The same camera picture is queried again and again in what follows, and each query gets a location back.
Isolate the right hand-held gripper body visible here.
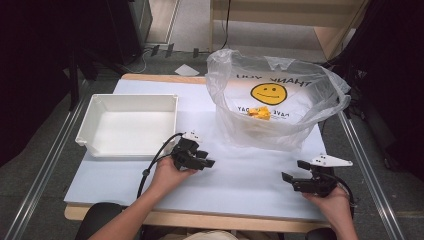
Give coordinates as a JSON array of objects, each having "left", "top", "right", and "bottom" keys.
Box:
[{"left": 293, "top": 153, "right": 354, "bottom": 198}]

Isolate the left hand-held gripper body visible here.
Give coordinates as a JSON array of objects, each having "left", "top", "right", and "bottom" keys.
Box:
[{"left": 171, "top": 130, "right": 203, "bottom": 171}]

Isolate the clear smiley plastic bag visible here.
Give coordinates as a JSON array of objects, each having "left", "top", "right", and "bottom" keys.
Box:
[{"left": 204, "top": 48, "right": 352, "bottom": 153}]

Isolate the yellow snack packet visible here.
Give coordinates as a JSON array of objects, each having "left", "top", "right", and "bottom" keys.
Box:
[{"left": 246, "top": 105, "right": 272, "bottom": 121}]

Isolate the person's left hand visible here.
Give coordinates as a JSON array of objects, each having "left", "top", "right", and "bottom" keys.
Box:
[{"left": 151, "top": 155, "right": 199, "bottom": 198}]

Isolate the person's right hand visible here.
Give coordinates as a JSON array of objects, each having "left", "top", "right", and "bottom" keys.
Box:
[{"left": 302, "top": 186, "right": 354, "bottom": 228}]

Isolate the white table sheet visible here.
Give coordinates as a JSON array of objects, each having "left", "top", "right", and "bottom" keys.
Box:
[{"left": 63, "top": 78, "right": 329, "bottom": 221}]

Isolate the person's right leg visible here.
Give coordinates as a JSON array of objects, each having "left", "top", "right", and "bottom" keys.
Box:
[{"left": 304, "top": 228, "right": 332, "bottom": 240}]

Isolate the person's leg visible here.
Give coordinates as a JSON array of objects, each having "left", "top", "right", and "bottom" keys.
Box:
[
  {"left": 304, "top": 228, "right": 332, "bottom": 240},
  {"left": 74, "top": 202, "right": 126, "bottom": 240}
]

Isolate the white plastic bin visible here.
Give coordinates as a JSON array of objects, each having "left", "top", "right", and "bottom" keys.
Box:
[{"left": 75, "top": 93, "right": 179, "bottom": 158}]

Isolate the person's beige shirt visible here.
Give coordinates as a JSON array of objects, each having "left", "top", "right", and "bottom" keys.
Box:
[{"left": 179, "top": 229, "right": 239, "bottom": 240}]

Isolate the white paper sheet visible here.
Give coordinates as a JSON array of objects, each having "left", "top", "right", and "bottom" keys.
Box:
[{"left": 174, "top": 63, "right": 200, "bottom": 77}]

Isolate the black tripod stand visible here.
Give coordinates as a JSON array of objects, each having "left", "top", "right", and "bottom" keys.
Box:
[{"left": 324, "top": 0, "right": 378, "bottom": 118}]

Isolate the person's left leg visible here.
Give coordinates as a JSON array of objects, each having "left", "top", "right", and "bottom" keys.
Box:
[{"left": 74, "top": 202, "right": 126, "bottom": 240}]

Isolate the black curtain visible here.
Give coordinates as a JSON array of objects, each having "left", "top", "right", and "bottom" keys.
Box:
[
  {"left": 0, "top": 0, "right": 111, "bottom": 168},
  {"left": 349, "top": 0, "right": 424, "bottom": 181}
]

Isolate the wooden shelf unit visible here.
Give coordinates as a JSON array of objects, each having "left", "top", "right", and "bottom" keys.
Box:
[{"left": 209, "top": 0, "right": 371, "bottom": 61}]

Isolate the black metal stand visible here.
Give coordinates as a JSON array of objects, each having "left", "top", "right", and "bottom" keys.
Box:
[{"left": 68, "top": 49, "right": 98, "bottom": 111}]

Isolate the black cabinet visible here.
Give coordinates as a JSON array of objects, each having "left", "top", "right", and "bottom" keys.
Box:
[{"left": 106, "top": 0, "right": 154, "bottom": 66}]

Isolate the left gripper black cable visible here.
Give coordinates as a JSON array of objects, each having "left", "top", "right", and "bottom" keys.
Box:
[{"left": 136, "top": 132, "right": 184, "bottom": 199}]

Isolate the metal floor rail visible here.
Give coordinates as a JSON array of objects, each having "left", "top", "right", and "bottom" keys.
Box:
[
  {"left": 3, "top": 79, "right": 91, "bottom": 240},
  {"left": 336, "top": 109, "right": 406, "bottom": 240}
]

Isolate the white floor cable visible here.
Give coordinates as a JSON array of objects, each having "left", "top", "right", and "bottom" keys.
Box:
[{"left": 128, "top": 49, "right": 149, "bottom": 74}]

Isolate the black hanging cable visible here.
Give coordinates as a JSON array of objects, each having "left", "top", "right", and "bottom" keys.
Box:
[{"left": 218, "top": 0, "right": 233, "bottom": 51}]

